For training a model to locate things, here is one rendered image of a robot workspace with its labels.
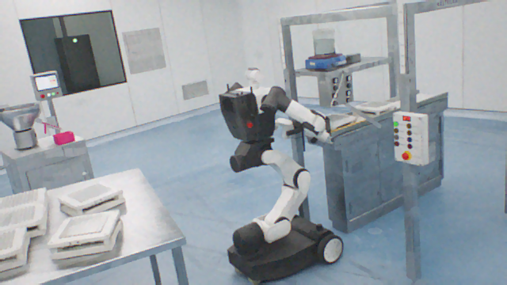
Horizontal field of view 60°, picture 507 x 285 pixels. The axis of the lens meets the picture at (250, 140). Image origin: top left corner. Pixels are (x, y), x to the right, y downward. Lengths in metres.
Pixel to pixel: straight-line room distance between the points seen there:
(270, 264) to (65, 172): 2.25
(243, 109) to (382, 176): 1.41
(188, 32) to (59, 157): 4.50
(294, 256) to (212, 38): 6.11
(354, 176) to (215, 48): 5.65
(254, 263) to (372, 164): 1.20
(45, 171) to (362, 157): 2.72
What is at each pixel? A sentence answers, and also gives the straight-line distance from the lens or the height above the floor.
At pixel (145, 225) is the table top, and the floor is 0.83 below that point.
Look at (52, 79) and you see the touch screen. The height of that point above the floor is 1.31.
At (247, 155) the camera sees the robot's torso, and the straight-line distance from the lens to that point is 2.67.
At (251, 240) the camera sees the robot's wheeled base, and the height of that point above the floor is 0.29.
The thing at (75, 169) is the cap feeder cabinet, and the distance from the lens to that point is 4.36.
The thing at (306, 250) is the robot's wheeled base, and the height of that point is 0.15.
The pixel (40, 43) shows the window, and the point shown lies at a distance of 7.13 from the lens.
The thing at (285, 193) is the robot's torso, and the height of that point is 0.46.
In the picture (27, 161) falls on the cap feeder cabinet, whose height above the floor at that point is 0.70.
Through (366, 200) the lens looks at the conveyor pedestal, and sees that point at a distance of 3.46.
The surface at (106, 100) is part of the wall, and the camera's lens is 7.44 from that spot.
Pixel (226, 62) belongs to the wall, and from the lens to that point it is 8.65.
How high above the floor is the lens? 1.66
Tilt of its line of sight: 16 degrees down
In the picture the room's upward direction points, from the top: 8 degrees counter-clockwise
